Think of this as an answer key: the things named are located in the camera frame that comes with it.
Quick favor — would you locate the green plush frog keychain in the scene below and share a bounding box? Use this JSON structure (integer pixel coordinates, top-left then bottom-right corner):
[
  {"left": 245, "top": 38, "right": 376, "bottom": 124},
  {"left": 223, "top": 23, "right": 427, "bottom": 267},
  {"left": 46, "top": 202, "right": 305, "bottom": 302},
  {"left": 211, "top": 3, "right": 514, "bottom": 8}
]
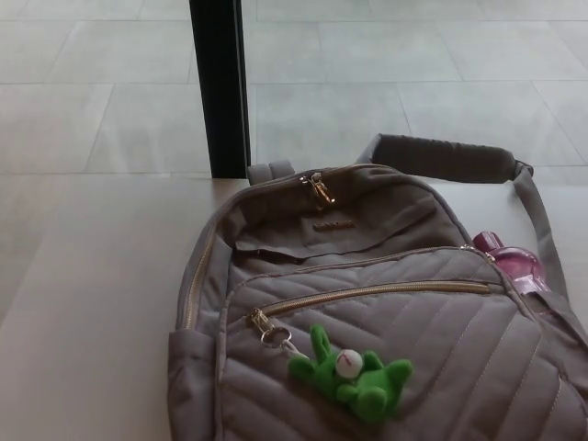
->
[{"left": 259, "top": 323, "right": 414, "bottom": 420}]

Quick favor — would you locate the grey quilted backpack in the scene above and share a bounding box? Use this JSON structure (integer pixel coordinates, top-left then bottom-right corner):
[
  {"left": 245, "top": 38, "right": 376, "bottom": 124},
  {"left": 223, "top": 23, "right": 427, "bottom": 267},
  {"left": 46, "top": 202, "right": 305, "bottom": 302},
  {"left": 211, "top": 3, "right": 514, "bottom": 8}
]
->
[{"left": 167, "top": 133, "right": 588, "bottom": 441}]

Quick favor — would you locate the purple plastic water bottle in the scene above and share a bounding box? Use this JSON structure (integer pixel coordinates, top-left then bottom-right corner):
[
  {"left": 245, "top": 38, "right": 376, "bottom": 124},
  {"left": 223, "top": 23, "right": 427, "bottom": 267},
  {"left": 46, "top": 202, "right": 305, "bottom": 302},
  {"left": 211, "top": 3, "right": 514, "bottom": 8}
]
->
[{"left": 472, "top": 231, "right": 548, "bottom": 294}]

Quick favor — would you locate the black vertical post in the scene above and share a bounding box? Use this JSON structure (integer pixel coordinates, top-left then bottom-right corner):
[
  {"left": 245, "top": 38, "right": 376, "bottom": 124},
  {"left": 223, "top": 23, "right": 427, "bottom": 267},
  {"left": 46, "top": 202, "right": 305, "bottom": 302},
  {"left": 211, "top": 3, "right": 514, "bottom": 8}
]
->
[{"left": 188, "top": 0, "right": 253, "bottom": 180}]

